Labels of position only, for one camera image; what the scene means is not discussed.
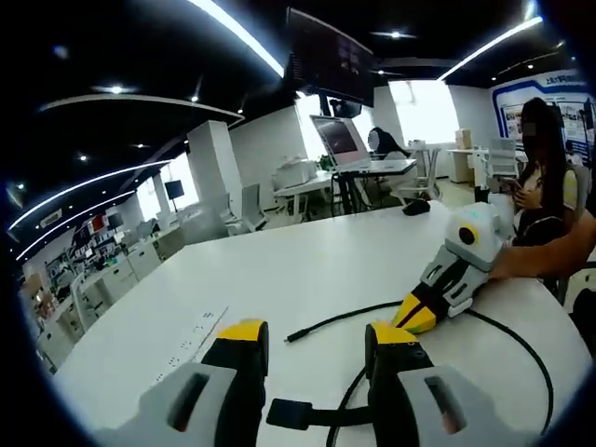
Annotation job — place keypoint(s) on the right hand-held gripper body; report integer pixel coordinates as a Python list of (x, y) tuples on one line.
[(486, 237)]

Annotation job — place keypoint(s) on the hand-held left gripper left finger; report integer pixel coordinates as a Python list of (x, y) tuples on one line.
[(195, 400)]

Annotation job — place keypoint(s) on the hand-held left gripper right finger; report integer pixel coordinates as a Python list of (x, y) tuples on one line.
[(419, 400)]

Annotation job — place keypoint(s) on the white desk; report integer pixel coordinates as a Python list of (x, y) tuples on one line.
[(279, 261)]

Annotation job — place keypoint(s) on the white power strip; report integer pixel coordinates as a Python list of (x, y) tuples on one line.
[(195, 340)]

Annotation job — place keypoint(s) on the small black object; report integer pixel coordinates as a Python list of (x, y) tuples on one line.
[(415, 207)]

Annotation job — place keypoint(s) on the cardboard box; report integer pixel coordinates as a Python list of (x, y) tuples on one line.
[(463, 139)]

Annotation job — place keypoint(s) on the tilted screen on stand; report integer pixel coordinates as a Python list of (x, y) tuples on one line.
[(342, 139)]

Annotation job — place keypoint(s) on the white printer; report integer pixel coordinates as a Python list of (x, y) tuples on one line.
[(293, 173)]

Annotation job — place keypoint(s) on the shelf with coloured boxes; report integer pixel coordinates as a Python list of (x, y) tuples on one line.
[(95, 237)]

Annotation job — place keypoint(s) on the black monitor on stand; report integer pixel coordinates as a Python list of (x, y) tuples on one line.
[(173, 190)]

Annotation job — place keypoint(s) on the white square pillar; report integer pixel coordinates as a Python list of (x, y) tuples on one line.
[(214, 177)]

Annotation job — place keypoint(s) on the black hanging monitor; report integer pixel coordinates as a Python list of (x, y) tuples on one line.
[(330, 56)]

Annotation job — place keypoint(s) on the long ceiling light strip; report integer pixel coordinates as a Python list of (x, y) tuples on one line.
[(242, 37)]

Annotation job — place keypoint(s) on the blue wall poster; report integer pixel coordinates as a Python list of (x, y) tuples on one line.
[(512, 112)]

